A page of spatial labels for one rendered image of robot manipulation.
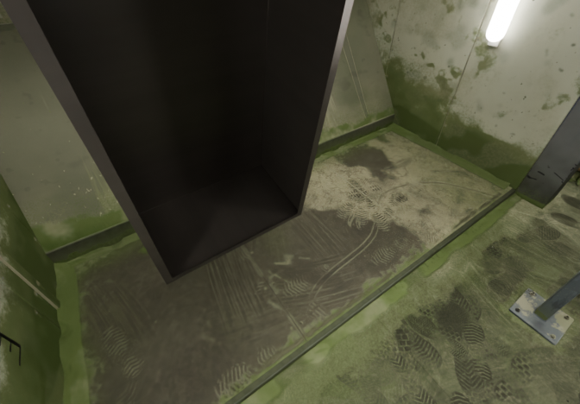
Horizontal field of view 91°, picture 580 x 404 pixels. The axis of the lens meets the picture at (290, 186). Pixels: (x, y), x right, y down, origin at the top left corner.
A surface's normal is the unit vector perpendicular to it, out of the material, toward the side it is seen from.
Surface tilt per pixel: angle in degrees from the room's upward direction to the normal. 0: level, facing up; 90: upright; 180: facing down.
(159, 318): 0
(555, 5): 90
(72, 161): 57
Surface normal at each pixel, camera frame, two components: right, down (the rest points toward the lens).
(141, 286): -0.01, -0.76
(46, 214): 0.46, 0.04
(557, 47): -0.83, 0.37
